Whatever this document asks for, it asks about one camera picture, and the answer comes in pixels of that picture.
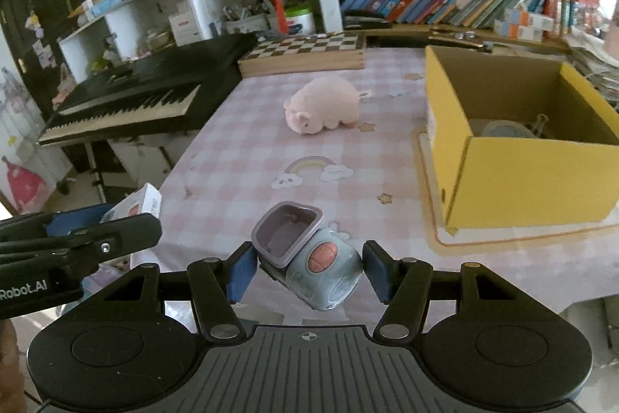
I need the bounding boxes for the white orange blue carton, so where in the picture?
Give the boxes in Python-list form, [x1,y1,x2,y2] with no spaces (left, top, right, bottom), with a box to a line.
[493,21,545,43]
[503,8,555,30]

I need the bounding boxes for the pink plush pig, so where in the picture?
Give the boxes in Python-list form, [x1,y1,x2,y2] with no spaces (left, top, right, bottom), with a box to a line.
[283,74,373,135]

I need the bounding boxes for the black stapler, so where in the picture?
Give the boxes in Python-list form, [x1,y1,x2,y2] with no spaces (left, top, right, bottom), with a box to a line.
[344,11,392,30]

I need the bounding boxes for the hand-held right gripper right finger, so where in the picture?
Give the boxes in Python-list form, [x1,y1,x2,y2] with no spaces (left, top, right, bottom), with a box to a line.
[362,240,520,341]

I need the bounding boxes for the wooden chessboard box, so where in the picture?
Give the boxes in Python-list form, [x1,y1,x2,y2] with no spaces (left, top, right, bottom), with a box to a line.
[237,32,366,78]

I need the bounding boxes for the pink princess sticker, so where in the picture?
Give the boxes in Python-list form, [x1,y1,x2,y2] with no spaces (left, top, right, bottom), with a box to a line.
[0,156,51,215]

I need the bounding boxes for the blue toy with purple bucket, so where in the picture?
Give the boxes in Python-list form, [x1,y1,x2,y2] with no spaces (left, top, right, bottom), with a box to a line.
[251,201,364,311]

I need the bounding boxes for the white and blue flat box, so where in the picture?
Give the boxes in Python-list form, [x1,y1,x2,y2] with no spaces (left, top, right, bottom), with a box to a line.
[89,0,129,18]

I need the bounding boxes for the pen holder with pens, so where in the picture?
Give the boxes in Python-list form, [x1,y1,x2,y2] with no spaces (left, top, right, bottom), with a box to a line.
[222,0,270,35]

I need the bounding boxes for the white jar with green lid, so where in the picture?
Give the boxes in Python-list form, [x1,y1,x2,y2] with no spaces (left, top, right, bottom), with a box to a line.
[284,7,316,35]

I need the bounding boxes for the white printed carton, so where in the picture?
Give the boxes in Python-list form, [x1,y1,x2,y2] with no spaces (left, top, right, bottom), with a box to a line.
[99,183,162,271]

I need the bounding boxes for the black keyboard stand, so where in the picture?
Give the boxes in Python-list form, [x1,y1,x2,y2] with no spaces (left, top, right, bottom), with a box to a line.
[55,139,109,203]

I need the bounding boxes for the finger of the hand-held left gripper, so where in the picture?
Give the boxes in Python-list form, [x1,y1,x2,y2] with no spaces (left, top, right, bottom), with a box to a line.
[0,204,119,244]
[0,214,162,281]

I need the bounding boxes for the yellow cardboard box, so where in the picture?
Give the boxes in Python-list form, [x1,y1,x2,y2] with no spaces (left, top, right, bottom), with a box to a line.
[424,45,619,230]

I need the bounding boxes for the orange tube bottle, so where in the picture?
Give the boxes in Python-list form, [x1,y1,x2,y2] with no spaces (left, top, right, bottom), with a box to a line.
[269,0,289,34]

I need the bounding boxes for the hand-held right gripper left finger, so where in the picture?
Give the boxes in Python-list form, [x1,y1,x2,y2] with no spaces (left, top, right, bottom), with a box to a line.
[104,243,258,343]

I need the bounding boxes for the black metal hole punch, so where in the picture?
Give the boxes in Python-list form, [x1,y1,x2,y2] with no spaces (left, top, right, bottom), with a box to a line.
[428,28,494,52]

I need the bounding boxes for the white box with red label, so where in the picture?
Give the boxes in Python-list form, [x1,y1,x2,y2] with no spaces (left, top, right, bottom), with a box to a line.
[168,14,205,47]

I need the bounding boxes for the clear tape roll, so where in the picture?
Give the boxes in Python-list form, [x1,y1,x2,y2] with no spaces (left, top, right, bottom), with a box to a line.
[471,119,535,138]

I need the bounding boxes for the black piano keyboard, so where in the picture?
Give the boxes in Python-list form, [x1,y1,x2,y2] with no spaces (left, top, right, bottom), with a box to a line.
[38,32,257,147]

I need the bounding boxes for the stack of papers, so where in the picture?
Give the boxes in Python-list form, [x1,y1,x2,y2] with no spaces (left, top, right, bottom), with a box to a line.
[566,26,619,106]

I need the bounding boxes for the desktop with pink checked tablecloth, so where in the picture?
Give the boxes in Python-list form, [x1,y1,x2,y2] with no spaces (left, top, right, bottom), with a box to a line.
[157,45,619,327]

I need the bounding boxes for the red boxed books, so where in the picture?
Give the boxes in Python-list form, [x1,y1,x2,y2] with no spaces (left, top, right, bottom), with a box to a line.
[550,0,601,37]

